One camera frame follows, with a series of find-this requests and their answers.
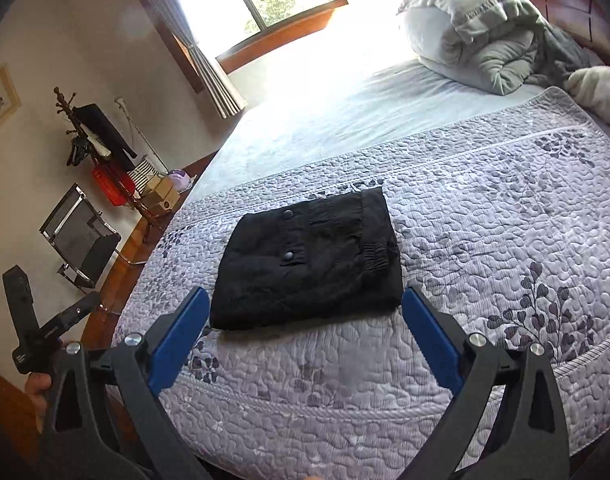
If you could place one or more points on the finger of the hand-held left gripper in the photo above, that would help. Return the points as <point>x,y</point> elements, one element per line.
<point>70,317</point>
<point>17,300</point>

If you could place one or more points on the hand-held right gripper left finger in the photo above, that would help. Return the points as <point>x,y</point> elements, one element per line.
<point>180,340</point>

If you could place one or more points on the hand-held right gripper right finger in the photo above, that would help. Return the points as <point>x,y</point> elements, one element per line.
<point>430,335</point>

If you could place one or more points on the black pants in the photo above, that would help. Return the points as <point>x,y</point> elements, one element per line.
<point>305,260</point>

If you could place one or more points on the person's left hand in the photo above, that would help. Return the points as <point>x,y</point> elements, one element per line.
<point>36,387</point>

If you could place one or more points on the black mesh office chair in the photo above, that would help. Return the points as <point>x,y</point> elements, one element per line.
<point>80,235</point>

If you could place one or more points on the bed with grey quilt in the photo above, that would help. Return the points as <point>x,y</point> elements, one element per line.
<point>485,260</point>

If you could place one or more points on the brown cardboard box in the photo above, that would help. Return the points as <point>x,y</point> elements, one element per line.
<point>160,187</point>
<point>160,206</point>

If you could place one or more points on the red plastic crate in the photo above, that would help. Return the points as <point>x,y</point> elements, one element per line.
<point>110,185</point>

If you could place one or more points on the black clothes hangers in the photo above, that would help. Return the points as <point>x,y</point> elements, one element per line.
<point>77,152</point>

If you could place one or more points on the small lilac appliance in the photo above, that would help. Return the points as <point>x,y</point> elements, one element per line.
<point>181,179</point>

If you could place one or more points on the white slatted basket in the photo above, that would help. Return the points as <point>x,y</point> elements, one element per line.
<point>142,172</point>

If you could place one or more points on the black hanging garment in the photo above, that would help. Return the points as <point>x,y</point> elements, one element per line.
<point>105,130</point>

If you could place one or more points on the wooden coat rack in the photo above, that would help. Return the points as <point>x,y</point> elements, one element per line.
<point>64,105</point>

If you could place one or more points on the light blue bed sheet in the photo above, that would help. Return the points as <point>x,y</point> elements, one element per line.
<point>310,125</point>

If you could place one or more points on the striped beige curtain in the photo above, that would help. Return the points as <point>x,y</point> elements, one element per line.
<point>210,75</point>

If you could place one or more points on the grey folded comforter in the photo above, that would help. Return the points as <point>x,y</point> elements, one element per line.
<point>510,55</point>

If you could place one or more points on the white fluffy blanket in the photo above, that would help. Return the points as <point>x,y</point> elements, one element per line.
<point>600,92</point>

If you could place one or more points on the grey pillow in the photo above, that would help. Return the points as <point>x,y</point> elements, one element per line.
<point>435,20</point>

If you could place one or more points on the framed wall picture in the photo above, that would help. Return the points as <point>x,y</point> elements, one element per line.
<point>0,100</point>

